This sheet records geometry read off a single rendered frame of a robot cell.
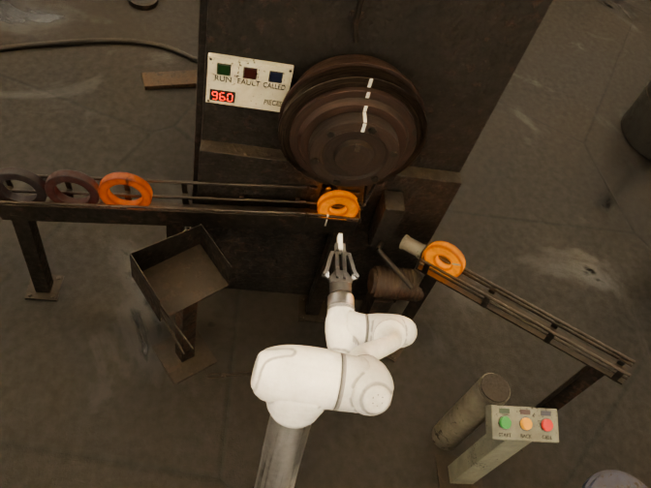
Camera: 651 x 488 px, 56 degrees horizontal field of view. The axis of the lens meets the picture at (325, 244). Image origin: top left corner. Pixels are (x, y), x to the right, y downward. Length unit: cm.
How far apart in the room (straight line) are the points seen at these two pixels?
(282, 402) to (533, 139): 309
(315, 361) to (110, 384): 141
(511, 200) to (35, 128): 262
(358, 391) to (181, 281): 98
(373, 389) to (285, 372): 19
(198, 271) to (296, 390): 91
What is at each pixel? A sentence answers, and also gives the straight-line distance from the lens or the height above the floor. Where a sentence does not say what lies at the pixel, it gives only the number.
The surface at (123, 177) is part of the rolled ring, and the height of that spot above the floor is 77.
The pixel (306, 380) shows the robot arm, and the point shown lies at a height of 119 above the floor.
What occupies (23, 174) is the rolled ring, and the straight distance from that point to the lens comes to 233.
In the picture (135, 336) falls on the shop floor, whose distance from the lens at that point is 274.
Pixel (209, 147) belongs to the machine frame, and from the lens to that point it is 218.
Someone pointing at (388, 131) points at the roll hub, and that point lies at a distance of 185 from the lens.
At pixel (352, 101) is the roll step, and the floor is 128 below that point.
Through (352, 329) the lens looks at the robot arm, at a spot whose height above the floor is 77.
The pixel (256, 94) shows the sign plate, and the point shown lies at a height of 112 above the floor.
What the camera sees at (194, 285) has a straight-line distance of 215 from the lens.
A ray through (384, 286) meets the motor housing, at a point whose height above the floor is 51.
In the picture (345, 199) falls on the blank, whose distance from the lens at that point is 221.
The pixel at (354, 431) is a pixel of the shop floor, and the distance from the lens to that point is 265.
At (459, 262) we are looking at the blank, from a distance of 224.
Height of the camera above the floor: 242
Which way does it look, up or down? 52 degrees down
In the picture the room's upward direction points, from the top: 18 degrees clockwise
